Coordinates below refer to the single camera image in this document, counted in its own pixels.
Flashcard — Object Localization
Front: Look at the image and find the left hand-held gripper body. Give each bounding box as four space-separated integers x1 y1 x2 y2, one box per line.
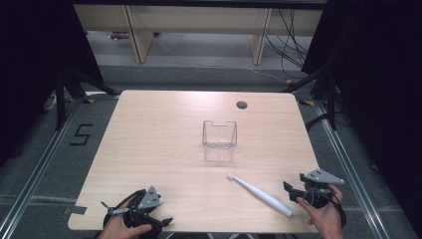
101 185 163 239

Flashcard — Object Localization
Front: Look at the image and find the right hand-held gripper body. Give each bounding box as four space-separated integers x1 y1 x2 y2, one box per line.
297 167 346 210

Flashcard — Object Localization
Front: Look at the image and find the white electric toothbrush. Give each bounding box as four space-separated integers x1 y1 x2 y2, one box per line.
225 171 295 218

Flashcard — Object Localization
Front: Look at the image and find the clear plastic container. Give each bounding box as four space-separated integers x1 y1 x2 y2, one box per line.
201 119 239 163

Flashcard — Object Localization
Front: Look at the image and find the person's right hand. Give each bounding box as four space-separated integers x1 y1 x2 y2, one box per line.
296 184 344 239

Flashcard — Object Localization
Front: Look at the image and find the person's left hand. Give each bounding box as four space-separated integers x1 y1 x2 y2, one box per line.
97 202 153 239

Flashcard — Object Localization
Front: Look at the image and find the grey tape strip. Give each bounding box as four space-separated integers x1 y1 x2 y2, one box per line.
63 205 89 216

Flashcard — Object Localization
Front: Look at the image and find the black metal stand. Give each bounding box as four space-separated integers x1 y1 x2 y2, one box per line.
54 65 121 131
281 65 338 131

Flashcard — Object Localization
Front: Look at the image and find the black curtain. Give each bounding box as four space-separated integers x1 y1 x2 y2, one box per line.
0 0 105 168
301 0 422 230

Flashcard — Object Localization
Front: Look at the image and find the small purple object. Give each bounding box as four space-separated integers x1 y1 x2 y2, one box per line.
108 31 131 42

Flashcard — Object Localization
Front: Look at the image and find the beige wooden shelf unit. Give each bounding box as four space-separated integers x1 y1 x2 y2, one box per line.
73 3 324 66

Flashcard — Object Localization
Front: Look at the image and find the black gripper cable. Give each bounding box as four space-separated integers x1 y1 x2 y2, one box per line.
307 187 348 231
102 188 147 230

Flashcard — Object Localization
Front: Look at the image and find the aluminium floor rail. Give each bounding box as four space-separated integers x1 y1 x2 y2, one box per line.
0 98 84 239
313 99 390 239

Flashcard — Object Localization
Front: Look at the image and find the black floor cable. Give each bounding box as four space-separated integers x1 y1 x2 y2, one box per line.
304 111 346 131

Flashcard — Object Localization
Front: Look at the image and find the bundle of black cables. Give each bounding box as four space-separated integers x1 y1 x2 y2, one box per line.
264 8 311 80

